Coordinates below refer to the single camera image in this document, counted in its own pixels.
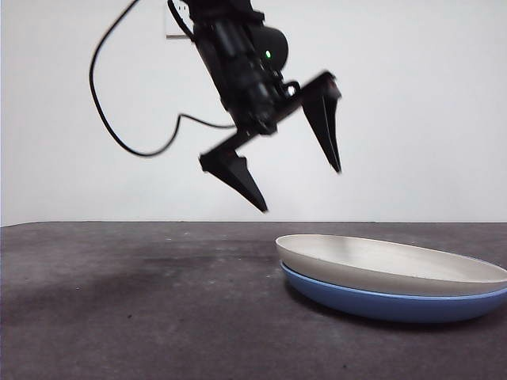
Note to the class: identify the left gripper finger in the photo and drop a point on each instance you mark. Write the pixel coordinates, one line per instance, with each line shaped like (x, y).
(237, 178)
(322, 118)

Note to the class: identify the white round plate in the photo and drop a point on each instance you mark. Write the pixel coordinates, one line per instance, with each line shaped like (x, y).
(380, 261)

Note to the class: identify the blue round plate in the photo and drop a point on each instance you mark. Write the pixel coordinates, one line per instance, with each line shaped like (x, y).
(376, 310)

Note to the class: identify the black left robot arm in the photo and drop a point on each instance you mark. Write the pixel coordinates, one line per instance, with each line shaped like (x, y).
(233, 59)

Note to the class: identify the white wall socket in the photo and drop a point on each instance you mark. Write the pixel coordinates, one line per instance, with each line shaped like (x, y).
(176, 27)

